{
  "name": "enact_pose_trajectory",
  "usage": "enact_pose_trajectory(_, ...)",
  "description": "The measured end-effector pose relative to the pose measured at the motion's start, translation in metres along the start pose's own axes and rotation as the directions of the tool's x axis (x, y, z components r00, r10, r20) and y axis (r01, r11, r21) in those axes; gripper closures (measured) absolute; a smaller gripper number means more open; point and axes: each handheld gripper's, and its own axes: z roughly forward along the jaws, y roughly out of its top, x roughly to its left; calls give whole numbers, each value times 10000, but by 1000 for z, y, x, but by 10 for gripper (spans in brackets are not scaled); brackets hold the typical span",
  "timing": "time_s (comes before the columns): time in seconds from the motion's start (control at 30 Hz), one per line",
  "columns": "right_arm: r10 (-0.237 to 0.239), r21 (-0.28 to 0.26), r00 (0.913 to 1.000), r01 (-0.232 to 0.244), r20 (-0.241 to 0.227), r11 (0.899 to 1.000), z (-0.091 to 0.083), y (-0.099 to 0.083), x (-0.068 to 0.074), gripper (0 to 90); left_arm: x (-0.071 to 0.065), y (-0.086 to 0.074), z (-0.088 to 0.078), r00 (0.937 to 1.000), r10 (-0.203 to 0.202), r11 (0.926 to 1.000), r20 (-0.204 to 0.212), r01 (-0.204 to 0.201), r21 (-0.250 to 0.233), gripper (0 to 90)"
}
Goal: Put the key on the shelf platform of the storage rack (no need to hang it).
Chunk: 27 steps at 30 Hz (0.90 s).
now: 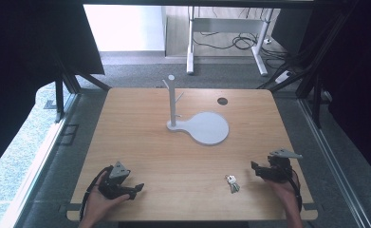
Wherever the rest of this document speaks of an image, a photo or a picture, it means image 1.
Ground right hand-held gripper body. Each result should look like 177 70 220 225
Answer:
262 148 304 184

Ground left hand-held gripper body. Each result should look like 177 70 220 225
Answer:
98 161 137 200

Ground person's right hand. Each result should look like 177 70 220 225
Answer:
266 175 302 208

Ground person's left hand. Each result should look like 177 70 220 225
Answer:
83 172 131 223

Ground bunch of keys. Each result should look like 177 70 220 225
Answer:
224 174 241 195

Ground white stand with round base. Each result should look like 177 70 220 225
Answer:
161 74 231 147

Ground black metal stand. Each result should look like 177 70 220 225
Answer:
50 51 112 124
256 0 362 129

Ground black curtain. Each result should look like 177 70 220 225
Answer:
269 0 371 186
0 0 105 181

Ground white board panel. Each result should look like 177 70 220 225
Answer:
83 4 167 52

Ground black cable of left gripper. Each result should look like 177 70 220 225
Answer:
79 164 114 222

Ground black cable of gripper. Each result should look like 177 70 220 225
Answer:
286 169 304 213
79 164 114 222

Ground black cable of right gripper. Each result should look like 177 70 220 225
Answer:
286 169 304 213

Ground aluminium floor rail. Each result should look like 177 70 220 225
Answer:
298 98 371 228
0 93 82 228

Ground black cables on floor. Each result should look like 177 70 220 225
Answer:
192 9 290 63

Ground white metal desk frame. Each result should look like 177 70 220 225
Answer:
186 5 275 77

